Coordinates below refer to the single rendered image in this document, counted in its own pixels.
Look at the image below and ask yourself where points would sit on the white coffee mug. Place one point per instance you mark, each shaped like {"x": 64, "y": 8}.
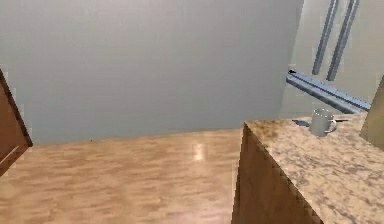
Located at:
{"x": 320, "y": 124}

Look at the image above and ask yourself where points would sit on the wooden counter with marble top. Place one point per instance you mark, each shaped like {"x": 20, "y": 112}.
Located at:
{"x": 320, "y": 173}

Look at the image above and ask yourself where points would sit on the pale grey fridge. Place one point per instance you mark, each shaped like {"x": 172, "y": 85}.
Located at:
{"x": 363, "y": 50}

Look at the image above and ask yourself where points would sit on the tan box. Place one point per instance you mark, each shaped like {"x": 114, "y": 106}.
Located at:
{"x": 375, "y": 116}

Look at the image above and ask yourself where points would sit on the brown wooden door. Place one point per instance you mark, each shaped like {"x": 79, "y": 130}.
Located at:
{"x": 10, "y": 133}

